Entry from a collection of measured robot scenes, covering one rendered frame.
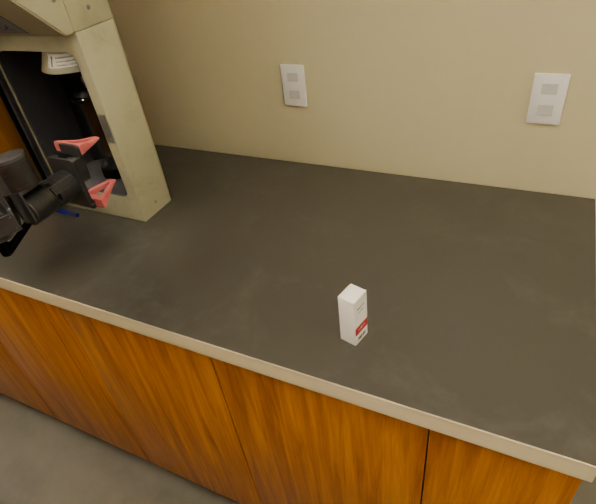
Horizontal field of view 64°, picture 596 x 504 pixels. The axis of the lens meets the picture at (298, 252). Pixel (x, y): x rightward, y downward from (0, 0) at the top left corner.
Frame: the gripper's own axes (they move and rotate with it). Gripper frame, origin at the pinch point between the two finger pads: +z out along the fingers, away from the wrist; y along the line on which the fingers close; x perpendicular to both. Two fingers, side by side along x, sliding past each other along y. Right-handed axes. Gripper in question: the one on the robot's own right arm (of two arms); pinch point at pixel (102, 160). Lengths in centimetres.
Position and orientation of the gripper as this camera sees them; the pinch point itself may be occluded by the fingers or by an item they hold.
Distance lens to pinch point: 107.5
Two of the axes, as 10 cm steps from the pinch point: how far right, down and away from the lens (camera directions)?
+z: 4.2, -6.0, 6.8
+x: -9.0, -1.9, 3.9
